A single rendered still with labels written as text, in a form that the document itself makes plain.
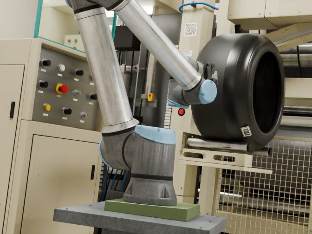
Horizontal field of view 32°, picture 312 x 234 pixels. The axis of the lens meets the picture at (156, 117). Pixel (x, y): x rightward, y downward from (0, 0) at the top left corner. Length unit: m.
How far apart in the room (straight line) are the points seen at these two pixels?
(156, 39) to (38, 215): 1.03
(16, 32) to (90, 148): 4.16
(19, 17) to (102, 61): 4.90
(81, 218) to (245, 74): 1.17
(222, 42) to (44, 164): 1.04
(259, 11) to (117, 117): 1.37
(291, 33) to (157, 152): 1.52
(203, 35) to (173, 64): 0.97
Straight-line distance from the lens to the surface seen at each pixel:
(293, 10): 3.04
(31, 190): 2.49
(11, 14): 6.66
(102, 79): 1.98
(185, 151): 2.74
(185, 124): 2.87
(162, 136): 1.86
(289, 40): 3.15
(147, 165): 1.86
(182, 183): 2.86
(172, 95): 2.19
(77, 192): 2.71
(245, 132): 2.61
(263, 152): 2.89
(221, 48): 2.67
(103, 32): 1.98
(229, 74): 2.56
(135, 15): 1.92
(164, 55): 1.99
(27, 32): 7.02
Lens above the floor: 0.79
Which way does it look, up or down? 5 degrees up
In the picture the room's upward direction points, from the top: 6 degrees clockwise
